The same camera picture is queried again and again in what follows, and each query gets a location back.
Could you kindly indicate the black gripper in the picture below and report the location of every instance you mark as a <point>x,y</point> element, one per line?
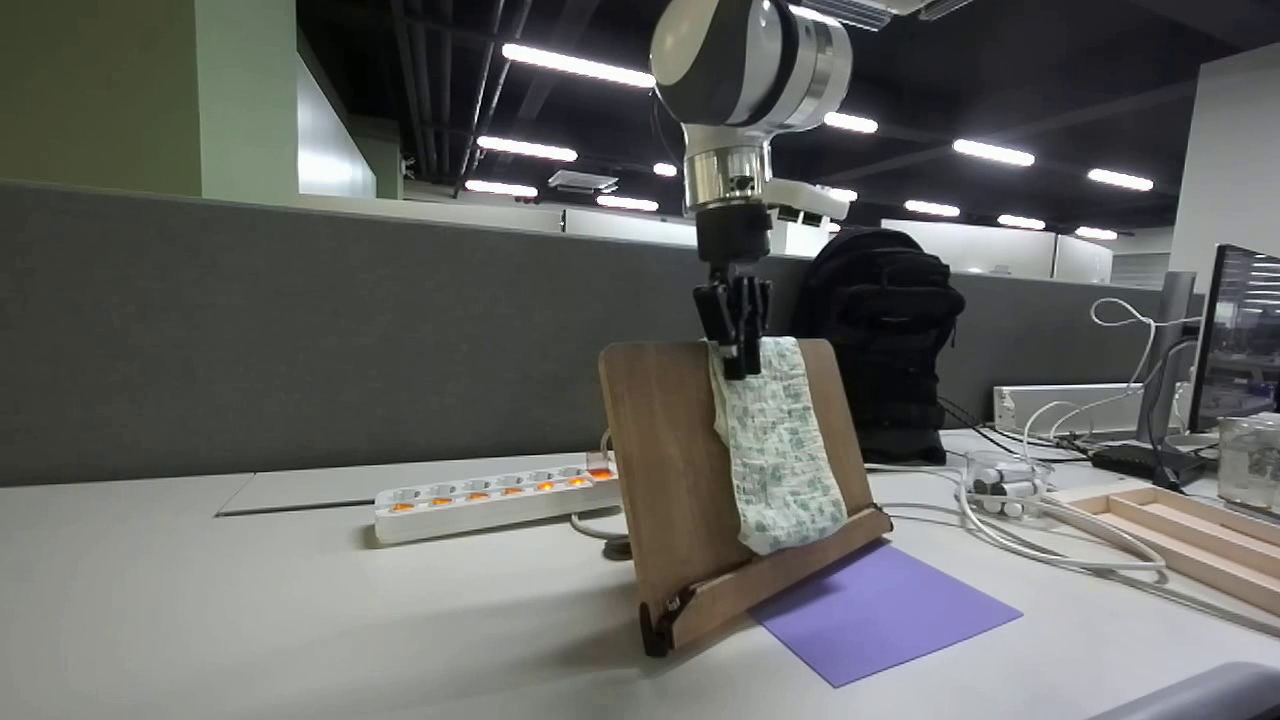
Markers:
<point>734,236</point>

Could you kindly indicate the floral kitchen towel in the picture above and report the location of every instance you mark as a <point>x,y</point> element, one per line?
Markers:
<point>781,466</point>

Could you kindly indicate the wooden board stand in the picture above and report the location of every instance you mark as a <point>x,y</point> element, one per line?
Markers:
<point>666,452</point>

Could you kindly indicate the ceiling light strip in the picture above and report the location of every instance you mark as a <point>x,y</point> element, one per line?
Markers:
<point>624,200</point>
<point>1123,178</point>
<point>932,210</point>
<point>524,148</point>
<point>503,188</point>
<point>579,67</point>
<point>993,152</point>

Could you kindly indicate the white power strip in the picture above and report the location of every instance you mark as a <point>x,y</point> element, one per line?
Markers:
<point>495,499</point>

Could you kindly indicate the white power adapter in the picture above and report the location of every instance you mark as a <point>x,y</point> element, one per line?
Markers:
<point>1003,478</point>

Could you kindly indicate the purple paper sheet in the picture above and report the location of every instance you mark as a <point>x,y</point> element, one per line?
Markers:
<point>880,612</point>

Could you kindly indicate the white rectangular box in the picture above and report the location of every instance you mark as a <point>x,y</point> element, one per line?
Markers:
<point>1065,411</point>

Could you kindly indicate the grey monitor stand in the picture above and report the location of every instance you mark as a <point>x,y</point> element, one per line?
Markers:
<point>1169,400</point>

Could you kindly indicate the grey office partition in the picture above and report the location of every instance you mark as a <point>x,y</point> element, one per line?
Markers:
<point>264,335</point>

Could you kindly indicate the light wooden tray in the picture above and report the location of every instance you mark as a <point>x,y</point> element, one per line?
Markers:
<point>1186,534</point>

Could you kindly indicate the computer monitor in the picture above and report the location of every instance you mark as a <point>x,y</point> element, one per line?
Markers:
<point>1240,341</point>

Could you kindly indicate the clear plastic container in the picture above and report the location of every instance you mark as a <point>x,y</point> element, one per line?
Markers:
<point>1252,466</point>

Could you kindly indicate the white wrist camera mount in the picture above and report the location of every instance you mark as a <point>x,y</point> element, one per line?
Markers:
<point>808,200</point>

